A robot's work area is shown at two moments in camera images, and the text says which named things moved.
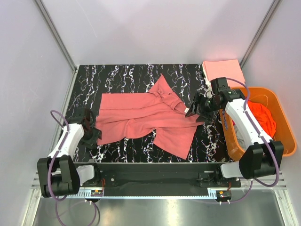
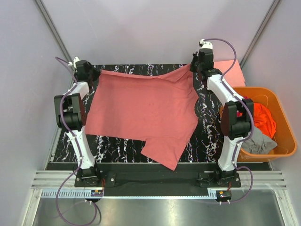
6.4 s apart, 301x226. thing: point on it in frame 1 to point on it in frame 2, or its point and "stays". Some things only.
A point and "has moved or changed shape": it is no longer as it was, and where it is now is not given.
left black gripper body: x=92 y=135 to x=93 y=73
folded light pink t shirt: x=229 y=68 stays
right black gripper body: x=198 y=109 to x=195 y=66
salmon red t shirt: x=122 y=115 has moved or changed shape
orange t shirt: x=265 y=118 stays
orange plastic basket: x=284 y=131 stays
